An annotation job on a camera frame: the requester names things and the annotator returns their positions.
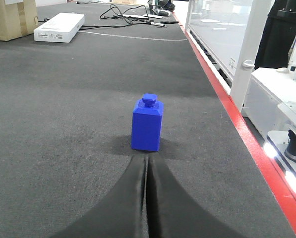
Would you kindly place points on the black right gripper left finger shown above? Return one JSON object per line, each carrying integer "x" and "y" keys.
{"x": 119, "y": 213}

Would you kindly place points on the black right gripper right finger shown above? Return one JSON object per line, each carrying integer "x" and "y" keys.
{"x": 172, "y": 212}

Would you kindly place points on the blue plastic bottle block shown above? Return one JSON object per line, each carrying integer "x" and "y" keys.
{"x": 147, "y": 118}

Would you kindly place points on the red conveyor edge strip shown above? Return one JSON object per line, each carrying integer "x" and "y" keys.
{"x": 270, "y": 170}

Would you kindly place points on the white cabinet with devices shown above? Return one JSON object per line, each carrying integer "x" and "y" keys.
{"x": 270, "y": 104}

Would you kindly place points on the black marker pen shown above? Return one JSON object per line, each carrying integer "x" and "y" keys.
{"x": 155, "y": 24}

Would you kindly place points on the black phone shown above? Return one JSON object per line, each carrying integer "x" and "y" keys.
{"x": 169, "y": 22}

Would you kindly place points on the long white flat box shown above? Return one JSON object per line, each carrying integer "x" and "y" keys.
{"x": 61, "y": 28}

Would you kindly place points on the brown cardboard box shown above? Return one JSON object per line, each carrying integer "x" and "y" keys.
{"x": 18, "y": 18}

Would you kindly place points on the white machine frame post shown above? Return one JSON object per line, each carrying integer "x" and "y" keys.
{"x": 249, "y": 48}

